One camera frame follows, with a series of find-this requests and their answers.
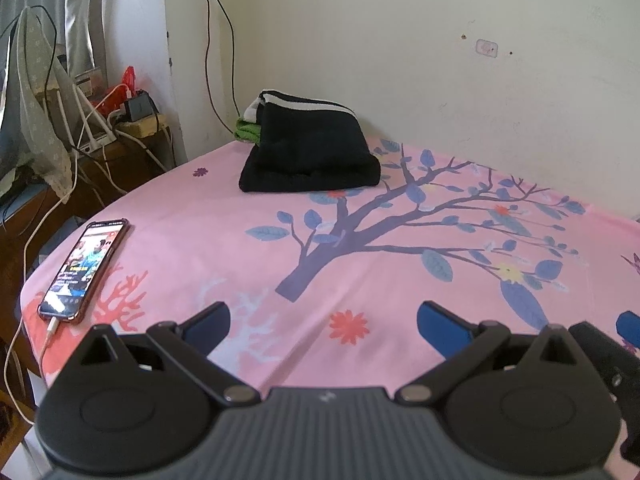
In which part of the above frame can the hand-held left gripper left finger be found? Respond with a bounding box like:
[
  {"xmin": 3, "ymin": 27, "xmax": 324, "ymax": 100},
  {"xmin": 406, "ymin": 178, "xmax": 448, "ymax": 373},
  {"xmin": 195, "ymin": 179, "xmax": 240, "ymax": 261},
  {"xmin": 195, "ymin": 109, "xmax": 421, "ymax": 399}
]
[{"xmin": 79, "ymin": 301, "xmax": 262, "ymax": 407}]

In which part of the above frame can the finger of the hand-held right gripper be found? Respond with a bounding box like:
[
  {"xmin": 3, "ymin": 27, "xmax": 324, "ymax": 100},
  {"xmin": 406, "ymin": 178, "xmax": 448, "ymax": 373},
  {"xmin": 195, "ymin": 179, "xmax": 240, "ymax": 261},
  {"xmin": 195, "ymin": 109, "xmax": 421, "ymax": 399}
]
[
  {"xmin": 569, "ymin": 322, "xmax": 640, "ymax": 406},
  {"xmin": 615, "ymin": 311, "xmax": 640, "ymax": 352}
]

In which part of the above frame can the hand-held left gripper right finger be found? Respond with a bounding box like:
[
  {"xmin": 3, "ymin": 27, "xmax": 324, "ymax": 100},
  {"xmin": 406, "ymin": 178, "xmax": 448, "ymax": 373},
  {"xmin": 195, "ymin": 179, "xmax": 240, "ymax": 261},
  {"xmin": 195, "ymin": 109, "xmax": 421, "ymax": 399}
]
[{"xmin": 394, "ymin": 301, "xmax": 587, "ymax": 404}]

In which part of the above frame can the black garment with white stripes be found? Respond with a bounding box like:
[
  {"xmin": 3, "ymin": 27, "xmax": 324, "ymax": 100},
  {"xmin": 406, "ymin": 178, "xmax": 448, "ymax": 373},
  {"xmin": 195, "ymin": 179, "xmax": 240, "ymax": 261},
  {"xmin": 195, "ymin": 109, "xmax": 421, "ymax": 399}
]
[{"xmin": 238, "ymin": 89, "xmax": 382, "ymax": 194}]

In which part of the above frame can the pink tree-print bedsheet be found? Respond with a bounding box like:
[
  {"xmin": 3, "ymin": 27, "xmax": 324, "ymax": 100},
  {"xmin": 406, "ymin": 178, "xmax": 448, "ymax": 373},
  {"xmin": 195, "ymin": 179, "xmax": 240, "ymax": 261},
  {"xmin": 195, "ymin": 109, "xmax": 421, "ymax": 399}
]
[{"xmin": 20, "ymin": 137, "xmax": 640, "ymax": 397}]

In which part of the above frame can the smartphone in clear case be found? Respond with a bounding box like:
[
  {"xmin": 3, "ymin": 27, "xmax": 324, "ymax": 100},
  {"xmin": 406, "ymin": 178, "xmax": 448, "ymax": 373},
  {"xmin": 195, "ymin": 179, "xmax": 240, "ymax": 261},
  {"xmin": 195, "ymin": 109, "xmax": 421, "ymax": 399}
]
[{"xmin": 37, "ymin": 218, "xmax": 131, "ymax": 324}]

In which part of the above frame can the green garment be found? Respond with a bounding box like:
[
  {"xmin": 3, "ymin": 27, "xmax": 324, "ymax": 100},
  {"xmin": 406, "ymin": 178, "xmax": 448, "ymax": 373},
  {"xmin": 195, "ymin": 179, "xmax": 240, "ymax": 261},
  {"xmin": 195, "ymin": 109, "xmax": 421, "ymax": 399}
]
[{"xmin": 233, "ymin": 117, "xmax": 262, "ymax": 147}]

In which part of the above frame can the beige power strip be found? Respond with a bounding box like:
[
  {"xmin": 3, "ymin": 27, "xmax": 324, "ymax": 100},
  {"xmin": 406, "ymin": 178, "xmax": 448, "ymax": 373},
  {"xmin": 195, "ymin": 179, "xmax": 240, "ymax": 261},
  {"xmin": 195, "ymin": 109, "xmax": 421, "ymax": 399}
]
[{"xmin": 111, "ymin": 112, "xmax": 169, "ymax": 139}]

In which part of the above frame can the black power adapter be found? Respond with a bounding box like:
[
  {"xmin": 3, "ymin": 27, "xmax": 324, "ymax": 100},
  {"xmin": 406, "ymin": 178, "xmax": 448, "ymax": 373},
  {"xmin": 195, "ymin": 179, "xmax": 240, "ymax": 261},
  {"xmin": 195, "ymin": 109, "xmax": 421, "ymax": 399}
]
[{"xmin": 124, "ymin": 92, "xmax": 159, "ymax": 122}]

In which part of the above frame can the white router with antennas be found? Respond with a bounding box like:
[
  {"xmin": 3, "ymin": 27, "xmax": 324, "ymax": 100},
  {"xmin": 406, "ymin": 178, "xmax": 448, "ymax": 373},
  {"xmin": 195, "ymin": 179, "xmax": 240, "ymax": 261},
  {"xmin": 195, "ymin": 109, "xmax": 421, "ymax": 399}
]
[{"xmin": 52, "ymin": 80, "xmax": 121, "ymax": 155}]

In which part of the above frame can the red plastic bag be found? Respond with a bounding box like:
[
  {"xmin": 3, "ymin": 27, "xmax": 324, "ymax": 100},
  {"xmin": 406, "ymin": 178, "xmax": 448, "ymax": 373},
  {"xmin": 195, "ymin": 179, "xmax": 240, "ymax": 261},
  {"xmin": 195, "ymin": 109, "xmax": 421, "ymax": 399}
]
[{"xmin": 96, "ymin": 65, "xmax": 140, "ymax": 112}]

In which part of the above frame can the grey dotted hanging cloth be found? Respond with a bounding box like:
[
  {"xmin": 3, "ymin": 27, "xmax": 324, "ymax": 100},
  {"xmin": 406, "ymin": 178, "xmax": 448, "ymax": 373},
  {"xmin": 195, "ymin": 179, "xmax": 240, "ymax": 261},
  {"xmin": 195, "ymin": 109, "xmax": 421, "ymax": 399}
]
[{"xmin": 7, "ymin": 6, "xmax": 77, "ymax": 204}]

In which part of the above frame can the grey curtain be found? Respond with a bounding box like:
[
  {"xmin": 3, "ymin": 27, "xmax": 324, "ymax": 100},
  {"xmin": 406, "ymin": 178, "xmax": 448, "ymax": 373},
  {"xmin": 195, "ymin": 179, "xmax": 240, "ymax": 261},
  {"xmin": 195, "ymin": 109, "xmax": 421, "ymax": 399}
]
[{"xmin": 0, "ymin": 0, "xmax": 110, "ymax": 181}]

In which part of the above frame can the white charging cable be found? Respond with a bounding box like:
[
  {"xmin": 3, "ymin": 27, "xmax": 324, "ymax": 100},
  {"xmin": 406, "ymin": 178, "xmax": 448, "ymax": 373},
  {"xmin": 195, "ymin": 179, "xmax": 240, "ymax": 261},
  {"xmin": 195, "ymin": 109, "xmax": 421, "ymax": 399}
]
[{"xmin": 4, "ymin": 316, "xmax": 63, "ymax": 427}]

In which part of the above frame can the white power cable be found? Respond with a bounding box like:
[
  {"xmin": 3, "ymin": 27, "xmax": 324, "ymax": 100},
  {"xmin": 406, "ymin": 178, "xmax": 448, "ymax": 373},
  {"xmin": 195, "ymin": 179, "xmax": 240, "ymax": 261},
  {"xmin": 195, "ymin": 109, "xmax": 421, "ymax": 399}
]
[{"xmin": 22, "ymin": 152, "xmax": 81, "ymax": 281}]

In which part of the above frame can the thin wall cable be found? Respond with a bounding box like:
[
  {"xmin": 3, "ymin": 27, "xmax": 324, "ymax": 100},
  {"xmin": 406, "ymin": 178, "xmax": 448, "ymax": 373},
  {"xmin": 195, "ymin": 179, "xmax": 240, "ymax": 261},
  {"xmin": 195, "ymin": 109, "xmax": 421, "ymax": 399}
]
[{"xmin": 199, "ymin": 0, "xmax": 242, "ymax": 128}]

